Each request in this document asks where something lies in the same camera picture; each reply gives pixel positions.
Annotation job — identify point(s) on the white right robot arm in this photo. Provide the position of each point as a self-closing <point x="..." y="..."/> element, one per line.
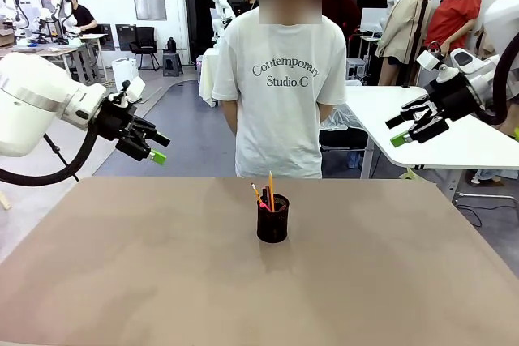
<point x="500" y="18"/>

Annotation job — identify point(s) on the black tripod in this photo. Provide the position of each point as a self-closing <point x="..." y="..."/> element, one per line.
<point x="417" y="30"/>

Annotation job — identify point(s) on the black pen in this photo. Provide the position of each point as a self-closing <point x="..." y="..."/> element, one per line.
<point x="264" y="195"/>

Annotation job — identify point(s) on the grey work desk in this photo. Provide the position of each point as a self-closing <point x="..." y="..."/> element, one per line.
<point x="52" y="52"/>

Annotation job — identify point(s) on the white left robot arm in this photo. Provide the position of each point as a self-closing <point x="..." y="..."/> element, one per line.
<point x="28" y="107"/>

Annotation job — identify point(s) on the person in black shirt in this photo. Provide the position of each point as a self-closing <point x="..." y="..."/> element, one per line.
<point x="83" y="15"/>

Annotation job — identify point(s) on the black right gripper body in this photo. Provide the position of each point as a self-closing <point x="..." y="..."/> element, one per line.
<point x="456" y="99"/>

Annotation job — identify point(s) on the person in white t-shirt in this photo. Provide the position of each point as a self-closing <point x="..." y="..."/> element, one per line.
<point x="280" y="90"/>

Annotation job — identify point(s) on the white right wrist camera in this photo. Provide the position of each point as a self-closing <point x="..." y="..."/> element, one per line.
<point x="429" y="60"/>

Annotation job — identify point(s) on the person's right forearm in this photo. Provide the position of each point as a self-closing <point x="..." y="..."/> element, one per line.
<point x="230" y="117"/>

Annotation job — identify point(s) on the table with white cloth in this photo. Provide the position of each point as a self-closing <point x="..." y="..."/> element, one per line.
<point x="207" y="74"/>

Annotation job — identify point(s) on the black office chair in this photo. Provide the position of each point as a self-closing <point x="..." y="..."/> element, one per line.
<point x="145" y="44"/>

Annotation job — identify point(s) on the mannequin with dark red top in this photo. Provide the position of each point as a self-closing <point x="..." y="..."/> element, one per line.
<point x="344" y="5"/>

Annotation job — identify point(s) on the yellow pencil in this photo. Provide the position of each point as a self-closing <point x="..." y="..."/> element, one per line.
<point x="256" y="192"/>
<point x="271" y="190"/>

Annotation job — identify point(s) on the white air purifier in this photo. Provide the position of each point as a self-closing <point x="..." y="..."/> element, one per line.
<point x="121" y="72"/>

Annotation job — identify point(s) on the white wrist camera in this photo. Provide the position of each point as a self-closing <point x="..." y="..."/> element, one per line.
<point x="135" y="88"/>
<point x="429" y="60"/>

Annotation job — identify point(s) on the black mesh pen holder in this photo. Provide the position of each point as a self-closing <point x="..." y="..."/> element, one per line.
<point x="273" y="224"/>

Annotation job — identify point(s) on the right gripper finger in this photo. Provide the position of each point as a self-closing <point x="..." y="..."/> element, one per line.
<point x="425" y="131"/>
<point x="417" y="111"/>

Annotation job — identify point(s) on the small white background robot arm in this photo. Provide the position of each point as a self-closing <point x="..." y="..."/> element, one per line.
<point x="222" y="14"/>

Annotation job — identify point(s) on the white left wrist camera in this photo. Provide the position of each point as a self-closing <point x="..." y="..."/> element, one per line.
<point x="135" y="88"/>

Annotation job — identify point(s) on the mannequin with beige jacket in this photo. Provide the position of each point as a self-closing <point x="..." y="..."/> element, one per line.
<point x="401" y="26"/>

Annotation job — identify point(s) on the black plastic stool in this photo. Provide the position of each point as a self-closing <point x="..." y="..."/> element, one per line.
<point x="172" y="63"/>

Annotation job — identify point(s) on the person in red shirt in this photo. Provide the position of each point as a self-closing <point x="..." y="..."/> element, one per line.
<point x="456" y="18"/>

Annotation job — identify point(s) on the black bottle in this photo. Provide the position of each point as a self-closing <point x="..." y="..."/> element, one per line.
<point x="171" y="43"/>

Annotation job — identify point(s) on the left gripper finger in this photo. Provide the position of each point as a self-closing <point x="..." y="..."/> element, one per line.
<point x="152" y="132"/>
<point x="142" y="151"/>

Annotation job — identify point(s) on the black stand rod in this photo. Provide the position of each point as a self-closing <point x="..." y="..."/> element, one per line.
<point x="61" y="157"/>

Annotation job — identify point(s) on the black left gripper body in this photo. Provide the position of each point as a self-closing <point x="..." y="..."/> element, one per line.
<point x="115" y="119"/>

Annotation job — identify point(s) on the person's left forearm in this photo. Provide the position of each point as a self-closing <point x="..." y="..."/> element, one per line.
<point x="326" y="112"/>

